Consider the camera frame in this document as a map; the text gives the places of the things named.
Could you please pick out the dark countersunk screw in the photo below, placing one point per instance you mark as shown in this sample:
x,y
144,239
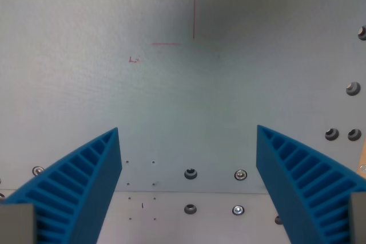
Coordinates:
x,y
331,134
190,173
354,134
362,32
277,220
190,208
353,88

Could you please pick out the silver screw in wooden board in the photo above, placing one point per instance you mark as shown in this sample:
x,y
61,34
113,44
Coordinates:
x,y
363,168

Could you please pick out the light wooden board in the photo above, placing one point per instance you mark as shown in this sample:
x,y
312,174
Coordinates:
x,y
362,155

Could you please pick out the silver hex socket screw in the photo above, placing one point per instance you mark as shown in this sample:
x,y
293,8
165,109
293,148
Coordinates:
x,y
37,170
238,210
240,175

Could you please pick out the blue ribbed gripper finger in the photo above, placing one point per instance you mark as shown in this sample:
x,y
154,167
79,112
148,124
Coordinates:
x,y
85,187
288,181

